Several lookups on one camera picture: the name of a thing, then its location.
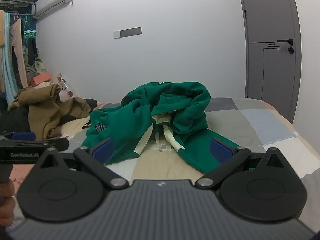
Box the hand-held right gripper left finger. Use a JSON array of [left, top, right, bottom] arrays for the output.
[[35, 137, 129, 189]]

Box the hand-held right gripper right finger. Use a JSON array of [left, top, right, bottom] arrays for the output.
[[196, 138, 288, 189]]

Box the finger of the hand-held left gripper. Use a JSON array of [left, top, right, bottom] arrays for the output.
[[0, 132, 37, 142], [25, 138, 70, 153]]

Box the green hoodie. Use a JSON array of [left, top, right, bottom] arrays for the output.
[[79, 81, 240, 173]]

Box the black clothes pile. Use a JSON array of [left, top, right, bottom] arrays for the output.
[[0, 105, 34, 136]]

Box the metal clothes rack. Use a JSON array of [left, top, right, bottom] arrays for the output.
[[0, 0, 37, 16]]

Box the person's left hand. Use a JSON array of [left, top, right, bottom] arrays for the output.
[[0, 179, 16, 228]]

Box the khaki brown jacket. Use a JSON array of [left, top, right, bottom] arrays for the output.
[[7, 83, 92, 140]]

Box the patchwork bed blanket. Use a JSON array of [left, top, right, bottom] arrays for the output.
[[7, 97, 320, 230]]

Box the pink box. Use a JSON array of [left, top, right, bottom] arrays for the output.
[[32, 72, 52, 87]]

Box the clear plastic package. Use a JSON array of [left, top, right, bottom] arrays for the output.
[[57, 73, 73, 93]]

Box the camouflage cloth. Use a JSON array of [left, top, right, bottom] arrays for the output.
[[25, 57, 48, 81]]

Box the light blue hanging towel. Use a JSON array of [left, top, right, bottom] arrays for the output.
[[3, 12, 19, 103]]

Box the beige hanging garment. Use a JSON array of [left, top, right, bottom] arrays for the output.
[[9, 19, 28, 88]]

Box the teal clip hanger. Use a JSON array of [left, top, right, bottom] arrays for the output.
[[22, 14, 38, 43]]

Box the grey door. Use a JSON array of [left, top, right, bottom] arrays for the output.
[[236, 0, 302, 125]]

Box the white air conditioner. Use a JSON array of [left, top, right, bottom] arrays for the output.
[[34, 0, 73, 18]]

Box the grey wall switch panel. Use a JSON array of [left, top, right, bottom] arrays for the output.
[[114, 27, 142, 39]]

